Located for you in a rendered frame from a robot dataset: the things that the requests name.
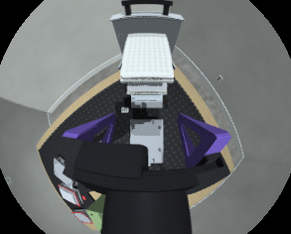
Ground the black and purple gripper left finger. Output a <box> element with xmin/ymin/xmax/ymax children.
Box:
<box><xmin>63</xmin><ymin>113</ymin><xmax>116</xmax><ymax>143</ymax></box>

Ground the grey plate hotel rack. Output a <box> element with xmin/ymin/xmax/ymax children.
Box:
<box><xmin>112</xmin><ymin>18</ymin><xmax>182</xmax><ymax>108</ymax></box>

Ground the black perforated breadboard table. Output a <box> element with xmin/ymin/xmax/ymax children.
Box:
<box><xmin>39</xmin><ymin>77</ymin><xmax>206</xmax><ymax>211</ymax></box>

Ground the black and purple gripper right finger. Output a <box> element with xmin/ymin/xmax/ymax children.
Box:
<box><xmin>177</xmin><ymin>113</ymin><xmax>231</xmax><ymax>168</ymax></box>

